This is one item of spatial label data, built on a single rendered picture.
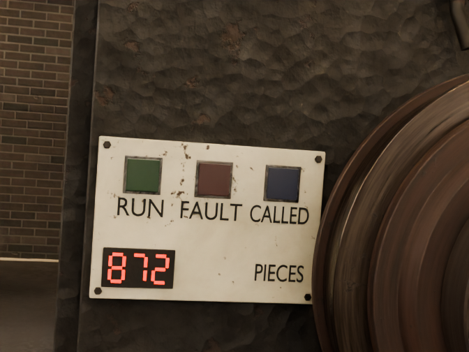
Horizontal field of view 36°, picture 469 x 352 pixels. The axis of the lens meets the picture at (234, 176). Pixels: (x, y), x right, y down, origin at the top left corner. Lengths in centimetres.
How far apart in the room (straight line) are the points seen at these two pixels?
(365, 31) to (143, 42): 26
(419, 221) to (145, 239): 30
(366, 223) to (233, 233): 17
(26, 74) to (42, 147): 67
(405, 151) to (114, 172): 31
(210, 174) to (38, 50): 605
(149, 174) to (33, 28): 607
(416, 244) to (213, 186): 24
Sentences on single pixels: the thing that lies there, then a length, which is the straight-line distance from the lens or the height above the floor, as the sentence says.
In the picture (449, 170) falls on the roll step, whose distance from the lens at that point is 74.
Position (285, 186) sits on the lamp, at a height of 120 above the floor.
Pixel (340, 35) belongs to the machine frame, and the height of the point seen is 138.
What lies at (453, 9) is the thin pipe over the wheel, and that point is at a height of 142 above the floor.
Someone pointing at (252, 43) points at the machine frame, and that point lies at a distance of 85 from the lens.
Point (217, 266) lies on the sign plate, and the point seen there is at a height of 110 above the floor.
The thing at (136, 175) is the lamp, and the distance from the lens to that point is 81.
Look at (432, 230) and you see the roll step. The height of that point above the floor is 117.
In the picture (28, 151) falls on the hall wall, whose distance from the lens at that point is 680.
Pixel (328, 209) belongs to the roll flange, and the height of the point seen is 118.
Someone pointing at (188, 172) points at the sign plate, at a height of 121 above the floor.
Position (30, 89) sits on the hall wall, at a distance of 681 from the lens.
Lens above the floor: 125
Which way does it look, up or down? 3 degrees down
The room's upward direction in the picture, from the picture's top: 4 degrees clockwise
